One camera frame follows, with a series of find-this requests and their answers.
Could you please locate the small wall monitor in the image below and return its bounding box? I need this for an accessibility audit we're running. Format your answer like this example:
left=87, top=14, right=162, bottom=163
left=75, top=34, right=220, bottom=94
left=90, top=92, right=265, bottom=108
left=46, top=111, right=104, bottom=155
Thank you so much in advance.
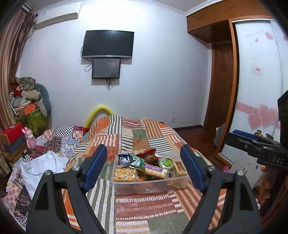
left=92, top=58, right=121, bottom=79

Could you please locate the red snack bag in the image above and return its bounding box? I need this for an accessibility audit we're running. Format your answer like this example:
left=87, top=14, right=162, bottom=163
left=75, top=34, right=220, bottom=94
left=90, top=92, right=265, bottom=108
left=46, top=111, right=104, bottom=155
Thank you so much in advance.
left=136, top=148, right=156, bottom=159

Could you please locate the white plastic sheet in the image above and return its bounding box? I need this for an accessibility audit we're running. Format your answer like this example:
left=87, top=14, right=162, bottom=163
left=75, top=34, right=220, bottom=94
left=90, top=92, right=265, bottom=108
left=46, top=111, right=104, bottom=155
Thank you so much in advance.
left=20, top=151, right=68, bottom=199

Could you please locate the green snack packet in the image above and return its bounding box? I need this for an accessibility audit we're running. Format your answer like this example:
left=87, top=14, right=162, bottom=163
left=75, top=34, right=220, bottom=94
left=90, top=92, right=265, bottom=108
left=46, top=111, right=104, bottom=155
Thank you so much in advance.
left=130, top=155, right=145, bottom=171

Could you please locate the golden biscuit tray pack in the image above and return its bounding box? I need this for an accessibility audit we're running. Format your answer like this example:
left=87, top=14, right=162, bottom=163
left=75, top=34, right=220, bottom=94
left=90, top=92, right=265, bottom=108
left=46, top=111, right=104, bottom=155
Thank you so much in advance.
left=113, top=168, right=138, bottom=182

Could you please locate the pink plush toy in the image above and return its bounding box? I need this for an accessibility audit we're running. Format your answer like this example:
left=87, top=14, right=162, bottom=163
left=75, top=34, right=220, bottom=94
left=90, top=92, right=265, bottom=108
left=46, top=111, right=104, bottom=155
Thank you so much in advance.
left=22, top=127, right=36, bottom=153

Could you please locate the tan wafer bar pack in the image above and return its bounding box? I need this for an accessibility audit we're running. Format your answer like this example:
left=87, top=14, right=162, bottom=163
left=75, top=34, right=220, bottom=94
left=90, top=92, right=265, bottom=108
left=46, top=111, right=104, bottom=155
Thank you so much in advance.
left=174, top=161, right=187, bottom=177

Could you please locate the blue snack bag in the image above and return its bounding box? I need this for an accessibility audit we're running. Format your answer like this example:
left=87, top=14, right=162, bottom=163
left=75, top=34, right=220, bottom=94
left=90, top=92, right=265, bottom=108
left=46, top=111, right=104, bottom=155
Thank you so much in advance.
left=118, top=154, right=132, bottom=167

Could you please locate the orange fried snack bag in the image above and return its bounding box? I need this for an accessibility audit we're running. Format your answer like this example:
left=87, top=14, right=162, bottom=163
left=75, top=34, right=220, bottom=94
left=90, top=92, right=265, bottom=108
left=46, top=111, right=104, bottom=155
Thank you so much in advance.
left=138, top=172, right=148, bottom=181

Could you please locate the clear plastic storage bin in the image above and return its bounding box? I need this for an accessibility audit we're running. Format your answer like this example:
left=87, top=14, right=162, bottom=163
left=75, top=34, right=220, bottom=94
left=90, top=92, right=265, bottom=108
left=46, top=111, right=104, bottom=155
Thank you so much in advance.
left=110, top=152, right=191, bottom=196

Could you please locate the green gift bag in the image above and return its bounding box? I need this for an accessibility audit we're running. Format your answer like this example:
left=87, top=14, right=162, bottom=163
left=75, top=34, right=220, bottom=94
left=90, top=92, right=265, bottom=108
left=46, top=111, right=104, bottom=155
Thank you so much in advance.
left=25, top=109, right=47, bottom=137

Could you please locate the red box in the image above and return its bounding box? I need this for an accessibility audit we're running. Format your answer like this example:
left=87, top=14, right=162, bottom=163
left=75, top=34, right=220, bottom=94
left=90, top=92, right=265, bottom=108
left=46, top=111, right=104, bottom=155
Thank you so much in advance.
left=0, top=123, right=24, bottom=145

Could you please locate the wooden wardrobe frame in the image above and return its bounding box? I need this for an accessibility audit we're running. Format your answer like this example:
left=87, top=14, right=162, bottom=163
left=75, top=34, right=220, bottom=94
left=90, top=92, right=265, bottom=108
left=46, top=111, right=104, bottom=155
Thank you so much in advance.
left=186, top=1, right=272, bottom=167

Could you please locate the purple label rice cracker pack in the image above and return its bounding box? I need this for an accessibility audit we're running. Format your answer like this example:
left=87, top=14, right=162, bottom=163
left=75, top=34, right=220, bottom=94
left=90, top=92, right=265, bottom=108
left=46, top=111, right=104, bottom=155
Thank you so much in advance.
left=144, top=163, right=170, bottom=179

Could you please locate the large wall television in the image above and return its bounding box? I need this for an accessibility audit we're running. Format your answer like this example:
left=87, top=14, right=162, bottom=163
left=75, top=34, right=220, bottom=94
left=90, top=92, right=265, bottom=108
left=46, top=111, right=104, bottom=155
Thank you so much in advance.
left=82, top=30, right=134, bottom=58

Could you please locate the checkered patchwork quilt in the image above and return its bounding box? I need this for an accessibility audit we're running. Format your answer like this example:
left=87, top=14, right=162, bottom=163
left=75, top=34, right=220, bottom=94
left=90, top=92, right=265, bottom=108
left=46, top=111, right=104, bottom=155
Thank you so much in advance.
left=2, top=126, right=86, bottom=230

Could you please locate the striped brown curtain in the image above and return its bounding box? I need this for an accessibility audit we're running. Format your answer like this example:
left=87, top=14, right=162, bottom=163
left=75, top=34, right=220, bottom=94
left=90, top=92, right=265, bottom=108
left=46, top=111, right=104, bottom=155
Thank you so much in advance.
left=1, top=9, right=37, bottom=129

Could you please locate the person right hand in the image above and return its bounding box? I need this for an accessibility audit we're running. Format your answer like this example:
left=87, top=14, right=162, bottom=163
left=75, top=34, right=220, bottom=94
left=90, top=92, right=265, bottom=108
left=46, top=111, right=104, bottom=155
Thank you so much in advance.
left=258, top=166, right=274, bottom=204

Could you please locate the pile of cushions and boxes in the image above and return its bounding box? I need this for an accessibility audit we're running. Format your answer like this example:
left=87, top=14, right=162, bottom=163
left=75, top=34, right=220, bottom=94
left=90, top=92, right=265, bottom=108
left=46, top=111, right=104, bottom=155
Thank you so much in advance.
left=9, top=76, right=52, bottom=118

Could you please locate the dark grey box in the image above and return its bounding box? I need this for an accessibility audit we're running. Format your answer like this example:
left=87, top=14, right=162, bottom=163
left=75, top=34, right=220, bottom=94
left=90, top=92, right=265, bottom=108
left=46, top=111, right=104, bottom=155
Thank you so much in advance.
left=3, top=134, right=26, bottom=155

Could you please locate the white air conditioner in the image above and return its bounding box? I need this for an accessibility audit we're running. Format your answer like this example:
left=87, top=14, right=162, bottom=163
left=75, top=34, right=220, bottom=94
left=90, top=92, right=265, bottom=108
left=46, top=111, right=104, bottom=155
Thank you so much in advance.
left=36, top=2, right=82, bottom=29

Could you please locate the white mini fridge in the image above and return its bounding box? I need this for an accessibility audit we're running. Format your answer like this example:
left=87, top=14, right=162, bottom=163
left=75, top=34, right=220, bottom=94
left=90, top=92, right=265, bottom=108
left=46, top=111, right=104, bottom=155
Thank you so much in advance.
left=229, top=157, right=264, bottom=189

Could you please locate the yellow foam tube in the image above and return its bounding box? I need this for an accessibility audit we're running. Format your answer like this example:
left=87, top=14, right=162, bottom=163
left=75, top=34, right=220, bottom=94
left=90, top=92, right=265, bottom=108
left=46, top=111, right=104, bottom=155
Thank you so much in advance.
left=84, top=105, right=115, bottom=128

